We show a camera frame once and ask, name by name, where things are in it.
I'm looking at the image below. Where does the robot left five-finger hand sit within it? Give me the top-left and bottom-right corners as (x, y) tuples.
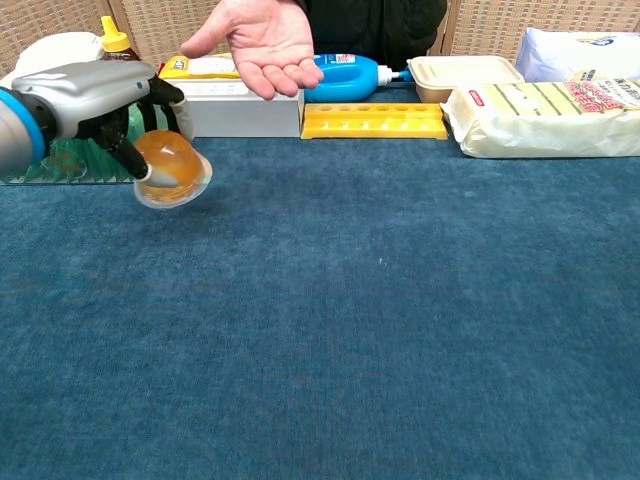
(10, 60), (197, 189)

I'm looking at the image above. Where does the person's right hand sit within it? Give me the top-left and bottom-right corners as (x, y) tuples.
(179, 0), (325, 102)

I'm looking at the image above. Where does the clear cup with orange content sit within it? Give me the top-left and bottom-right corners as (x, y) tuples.
(132, 130), (214, 210)

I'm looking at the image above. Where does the person's black jacket torso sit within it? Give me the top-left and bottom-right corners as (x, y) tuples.
(294, 0), (449, 72)

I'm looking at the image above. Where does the large white jug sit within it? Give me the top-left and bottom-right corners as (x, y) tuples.
(0, 31), (107, 91)

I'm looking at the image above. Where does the honey bottle with yellow cap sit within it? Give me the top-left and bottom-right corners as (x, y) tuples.
(99, 15), (144, 64)

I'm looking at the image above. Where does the clear box of green packets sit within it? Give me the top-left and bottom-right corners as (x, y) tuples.
(0, 102), (197, 187)

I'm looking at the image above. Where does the yellow snack bag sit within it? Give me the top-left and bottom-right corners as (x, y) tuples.
(158, 52), (247, 81)

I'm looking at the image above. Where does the white power strip box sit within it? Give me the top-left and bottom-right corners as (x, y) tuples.
(162, 77), (306, 139)

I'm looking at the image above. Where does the blue detergent bottle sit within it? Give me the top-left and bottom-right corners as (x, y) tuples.
(302, 53), (414, 104)

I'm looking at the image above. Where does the woven folding screen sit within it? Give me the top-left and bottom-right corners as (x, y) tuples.
(439, 0), (640, 57)
(0, 0), (232, 77)

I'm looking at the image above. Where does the yellow plastic tray with holes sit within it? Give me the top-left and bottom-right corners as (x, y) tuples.
(299, 102), (450, 142)

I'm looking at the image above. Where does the beige lunch box with lid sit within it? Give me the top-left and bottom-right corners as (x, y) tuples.
(406, 54), (527, 105)

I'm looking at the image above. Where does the blue carpeted table surface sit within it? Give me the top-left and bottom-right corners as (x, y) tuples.
(0, 82), (640, 480)

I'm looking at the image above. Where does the pack of yellow sponges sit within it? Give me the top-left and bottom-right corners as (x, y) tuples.
(439, 77), (640, 160)

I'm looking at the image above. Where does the white tissue pack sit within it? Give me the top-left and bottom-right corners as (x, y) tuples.
(514, 27), (640, 84)

